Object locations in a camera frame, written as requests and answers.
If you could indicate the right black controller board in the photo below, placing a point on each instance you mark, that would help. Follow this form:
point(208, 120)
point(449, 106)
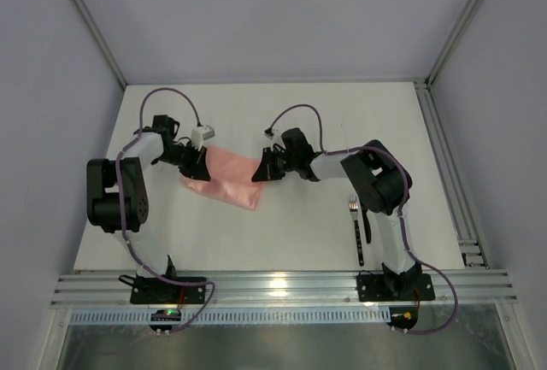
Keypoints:
point(402, 318)

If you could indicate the pink cloth napkin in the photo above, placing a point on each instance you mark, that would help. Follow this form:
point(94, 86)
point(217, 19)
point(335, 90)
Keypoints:
point(230, 179)

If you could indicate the black handled knife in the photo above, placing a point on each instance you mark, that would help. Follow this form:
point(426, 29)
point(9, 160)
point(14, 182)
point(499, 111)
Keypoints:
point(366, 223)

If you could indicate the black controller board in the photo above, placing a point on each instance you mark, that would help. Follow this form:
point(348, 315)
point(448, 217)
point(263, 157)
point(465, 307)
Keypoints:
point(402, 318)
point(163, 321)

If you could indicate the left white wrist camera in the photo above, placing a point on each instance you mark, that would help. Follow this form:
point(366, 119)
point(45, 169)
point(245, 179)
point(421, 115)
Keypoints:
point(201, 133)

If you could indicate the aluminium corner post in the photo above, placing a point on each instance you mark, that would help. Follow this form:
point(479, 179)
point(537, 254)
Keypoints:
point(463, 21)
point(96, 34)

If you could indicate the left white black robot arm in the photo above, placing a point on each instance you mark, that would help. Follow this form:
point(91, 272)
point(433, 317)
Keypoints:
point(116, 195)

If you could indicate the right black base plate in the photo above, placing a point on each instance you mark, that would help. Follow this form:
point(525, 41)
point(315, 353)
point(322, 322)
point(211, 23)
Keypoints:
point(371, 287)

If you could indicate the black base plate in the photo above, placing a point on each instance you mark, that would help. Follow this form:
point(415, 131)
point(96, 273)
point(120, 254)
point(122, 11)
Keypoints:
point(147, 291)
point(371, 287)

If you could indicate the right aluminium corner post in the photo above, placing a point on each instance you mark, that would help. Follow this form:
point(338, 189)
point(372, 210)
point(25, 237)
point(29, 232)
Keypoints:
point(463, 21)

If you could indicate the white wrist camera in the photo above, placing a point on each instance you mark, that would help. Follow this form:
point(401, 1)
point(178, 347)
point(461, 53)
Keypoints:
point(274, 137)
point(201, 133)

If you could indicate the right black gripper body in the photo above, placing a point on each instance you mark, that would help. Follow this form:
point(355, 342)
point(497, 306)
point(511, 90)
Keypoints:
point(272, 163)

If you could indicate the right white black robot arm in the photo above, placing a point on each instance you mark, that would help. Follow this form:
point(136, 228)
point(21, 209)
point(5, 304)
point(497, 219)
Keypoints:
point(381, 185)

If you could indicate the left aluminium corner post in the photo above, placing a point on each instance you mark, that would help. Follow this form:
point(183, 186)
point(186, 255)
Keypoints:
point(96, 34)

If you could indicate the slotted grey cable duct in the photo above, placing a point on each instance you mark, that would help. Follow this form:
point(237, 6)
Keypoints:
point(235, 316)

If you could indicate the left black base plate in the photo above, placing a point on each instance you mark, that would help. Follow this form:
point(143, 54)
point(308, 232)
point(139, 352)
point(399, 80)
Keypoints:
point(147, 291)

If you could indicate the aluminium front rail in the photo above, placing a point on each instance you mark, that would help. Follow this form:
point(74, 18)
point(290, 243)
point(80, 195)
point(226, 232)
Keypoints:
point(275, 289)

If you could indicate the left black controller board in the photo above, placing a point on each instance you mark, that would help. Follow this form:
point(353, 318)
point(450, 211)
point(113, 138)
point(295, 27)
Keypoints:
point(163, 321)

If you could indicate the black handled fork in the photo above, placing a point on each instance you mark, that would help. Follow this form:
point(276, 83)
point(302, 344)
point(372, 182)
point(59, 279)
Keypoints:
point(354, 213)

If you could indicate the right aluminium side rail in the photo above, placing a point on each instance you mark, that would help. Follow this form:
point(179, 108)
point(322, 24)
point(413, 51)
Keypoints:
point(467, 231)

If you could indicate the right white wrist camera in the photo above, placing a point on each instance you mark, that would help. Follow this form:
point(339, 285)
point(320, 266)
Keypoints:
point(274, 137)

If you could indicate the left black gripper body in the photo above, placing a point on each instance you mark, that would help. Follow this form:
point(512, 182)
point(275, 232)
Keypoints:
point(192, 162)

